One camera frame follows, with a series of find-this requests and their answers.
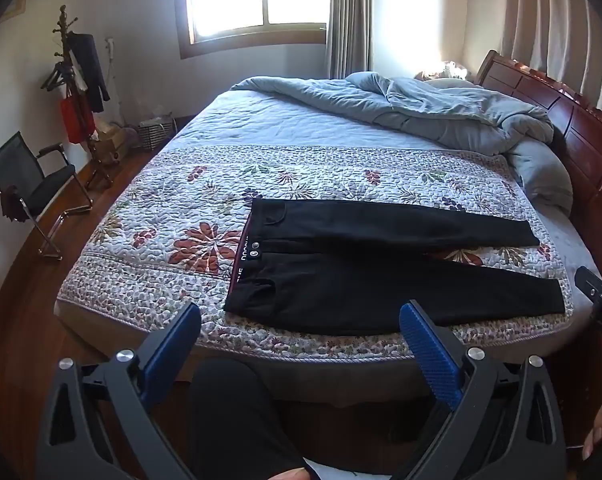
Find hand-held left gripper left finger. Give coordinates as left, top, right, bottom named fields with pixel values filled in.
left=35, top=301, right=203, bottom=480

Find wire basket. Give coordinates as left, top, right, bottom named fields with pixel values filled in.
left=137, top=116, right=177, bottom=152

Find wooden bed headboard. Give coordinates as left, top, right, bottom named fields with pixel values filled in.
left=474, top=50, right=602, bottom=281

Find dark hanging garment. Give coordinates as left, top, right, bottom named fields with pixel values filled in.
left=71, top=32, right=110, bottom=113

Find wooden coat rack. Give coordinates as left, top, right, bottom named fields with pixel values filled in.
left=41, top=5, right=114, bottom=188

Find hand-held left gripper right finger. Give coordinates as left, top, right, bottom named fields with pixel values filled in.
left=398, top=300, right=567, bottom=480

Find floral quilted bedspread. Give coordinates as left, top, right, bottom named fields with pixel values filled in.
left=55, top=91, right=582, bottom=361

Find dark red cloth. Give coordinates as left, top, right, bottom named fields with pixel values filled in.
left=0, top=186, right=28, bottom=224

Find black pants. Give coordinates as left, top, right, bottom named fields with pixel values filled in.
left=223, top=197, right=566, bottom=337

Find beige curtain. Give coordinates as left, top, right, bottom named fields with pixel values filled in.
left=498, top=0, right=602, bottom=126

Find person's leg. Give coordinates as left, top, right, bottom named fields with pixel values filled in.
left=185, top=357, right=309, bottom=480

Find grey curtain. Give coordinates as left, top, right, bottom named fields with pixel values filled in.
left=325, top=0, right=373, bottom=78

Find wooden framed window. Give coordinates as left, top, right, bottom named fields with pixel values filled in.
left=173, top=0, right=332, bottom=61

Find light blue duvet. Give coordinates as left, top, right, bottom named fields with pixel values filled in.
left=229, top=71, right=574, bottom=218

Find black office chair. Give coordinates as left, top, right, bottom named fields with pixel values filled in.
left=0, top=131, right=94, bottom=261

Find cardboard box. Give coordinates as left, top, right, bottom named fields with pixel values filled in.
left=93, top=122, right=132, bottom=163

